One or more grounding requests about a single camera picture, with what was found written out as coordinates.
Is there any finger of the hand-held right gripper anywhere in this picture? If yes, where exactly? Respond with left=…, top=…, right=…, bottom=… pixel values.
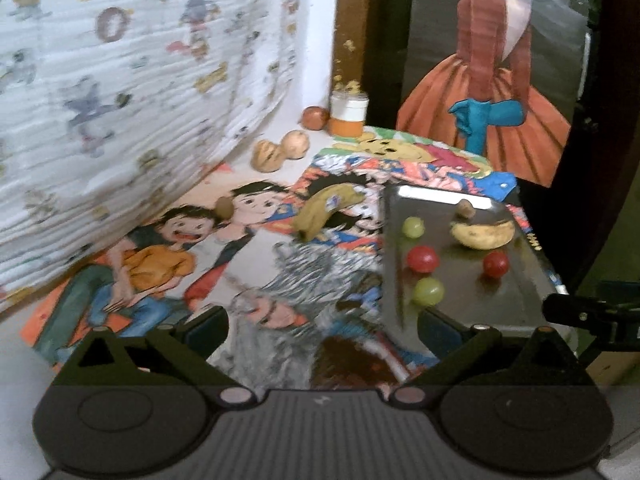
left=542, top=292, right=621, bottom=335

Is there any red cherry tomato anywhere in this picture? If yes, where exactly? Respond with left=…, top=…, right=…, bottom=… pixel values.
left=406, top=245, right=441, bottom=274
left=482, top=251, right=510, bottom=279

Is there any dark door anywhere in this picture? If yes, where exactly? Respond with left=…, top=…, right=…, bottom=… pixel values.
left=370, top=0, right=640, bottom=291

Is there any colourful cartoon tablecloth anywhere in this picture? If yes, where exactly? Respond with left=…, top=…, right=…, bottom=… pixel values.
left=20, top=127, right=571, bottom=392

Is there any white and orange jar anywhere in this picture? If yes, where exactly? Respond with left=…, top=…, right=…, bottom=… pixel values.
left=329, top=91, right=370, bottom=137

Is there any striped tan round fruit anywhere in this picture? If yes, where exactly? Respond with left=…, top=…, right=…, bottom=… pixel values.
left=251, top=140, right=285, bottom=173

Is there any grey metal tray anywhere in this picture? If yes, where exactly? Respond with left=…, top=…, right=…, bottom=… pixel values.
left=380, top=184, right=572, bottom=342

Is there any white cartoon printed blanket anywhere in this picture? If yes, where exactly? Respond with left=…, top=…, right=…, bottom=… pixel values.
left=0, top=0, right=307, bottom=312

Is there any pale peach round fruit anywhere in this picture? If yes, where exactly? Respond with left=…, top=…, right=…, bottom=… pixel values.
left=283, top=130, right=310, bottom=160

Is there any brown wooden door frame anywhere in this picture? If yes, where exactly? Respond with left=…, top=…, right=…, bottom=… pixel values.
left=331, top=0, right=382, bottom=127

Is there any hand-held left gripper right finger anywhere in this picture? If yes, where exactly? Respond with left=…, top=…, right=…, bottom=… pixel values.
left=387, top=307, right=583, bottom=406

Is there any wall poster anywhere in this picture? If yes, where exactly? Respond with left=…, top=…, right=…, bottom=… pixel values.
left=395, top=0, right=592, bottom=188

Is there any banana with sticker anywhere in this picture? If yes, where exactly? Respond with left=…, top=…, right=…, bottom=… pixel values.
left=292, top=183, right=366, bottom=241

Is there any small red apple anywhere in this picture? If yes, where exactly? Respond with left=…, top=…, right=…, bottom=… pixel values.
left=301, top=106, right=331, bottom=131

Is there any plain spotted banana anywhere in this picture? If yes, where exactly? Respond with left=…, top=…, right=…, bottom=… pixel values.
left=450, top=220, right=516, bottom=250

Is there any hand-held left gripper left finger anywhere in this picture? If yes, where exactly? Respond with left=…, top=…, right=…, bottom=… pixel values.
left=65, top=305, right=259, bottom=407

